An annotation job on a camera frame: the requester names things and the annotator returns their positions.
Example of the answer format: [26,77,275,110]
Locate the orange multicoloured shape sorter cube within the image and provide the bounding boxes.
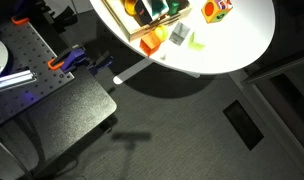
[200,0,234,25]

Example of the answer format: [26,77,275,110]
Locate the yellow ring toy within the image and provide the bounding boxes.
[124,0,140,17]

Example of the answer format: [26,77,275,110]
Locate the gray metal table leg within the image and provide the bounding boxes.
[0,133,34,180]

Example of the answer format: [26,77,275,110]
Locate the gray block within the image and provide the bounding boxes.
[168,21,191,47]

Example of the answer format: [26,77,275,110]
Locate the black clamp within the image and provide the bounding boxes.
[53,5,79,32]

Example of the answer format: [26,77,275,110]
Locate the black floor hatch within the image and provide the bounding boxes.
[222,99,265,152]

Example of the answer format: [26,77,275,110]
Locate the dark purple clamp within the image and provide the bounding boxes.
[87,50,115,76]

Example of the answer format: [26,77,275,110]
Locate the white table foot bar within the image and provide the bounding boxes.
[112,57,155,85]

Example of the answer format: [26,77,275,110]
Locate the orange block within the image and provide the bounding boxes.
[139,30,163,58]

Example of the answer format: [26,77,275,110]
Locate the black table plate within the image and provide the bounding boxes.
[0,68,118,178]

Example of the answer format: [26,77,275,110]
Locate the dark cabinet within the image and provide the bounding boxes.
[241,46,304,158]

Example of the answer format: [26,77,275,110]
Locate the wooden tray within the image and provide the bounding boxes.
[101,0,193,43]

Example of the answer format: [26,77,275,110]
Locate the aluminium extrusion rail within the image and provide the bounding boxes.
[0,68,38,93]

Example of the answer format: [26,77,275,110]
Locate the purple clamp orange handle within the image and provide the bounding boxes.
[47,46,88,73]
[10,0,50,26]

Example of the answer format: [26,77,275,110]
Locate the black white cube teal triangle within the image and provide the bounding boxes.
[134,0,170,27]

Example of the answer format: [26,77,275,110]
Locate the yellow ball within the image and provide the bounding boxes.
[153,24,170,43]

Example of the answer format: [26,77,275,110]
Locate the black perforated breadboard plate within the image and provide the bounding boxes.
[0,15,76,130]

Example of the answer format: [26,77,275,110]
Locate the light green triangular piece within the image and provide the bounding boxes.
[187,31,206,52]

